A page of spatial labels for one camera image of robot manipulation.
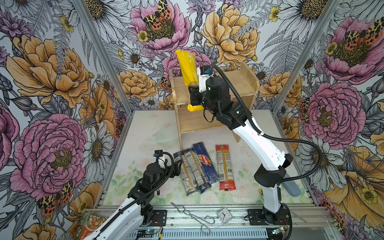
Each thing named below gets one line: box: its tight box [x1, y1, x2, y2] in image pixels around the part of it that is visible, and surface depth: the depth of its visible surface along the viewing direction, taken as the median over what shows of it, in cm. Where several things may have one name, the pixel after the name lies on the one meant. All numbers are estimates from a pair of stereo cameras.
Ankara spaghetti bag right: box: [183, 148, 211, 194], surface depth 88 cm
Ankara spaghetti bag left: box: [173, 151, 197, 196], surface depth 87 cm
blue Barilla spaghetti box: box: [193, 142, 220, 194], surface depth 91 cm
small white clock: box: [217, 206, 233, 226], surface depth 75 cm
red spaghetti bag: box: [215, 144, 237, 191], surface depth 89 cm
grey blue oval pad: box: [281, 173, 301, 197], surface depth 83 cm
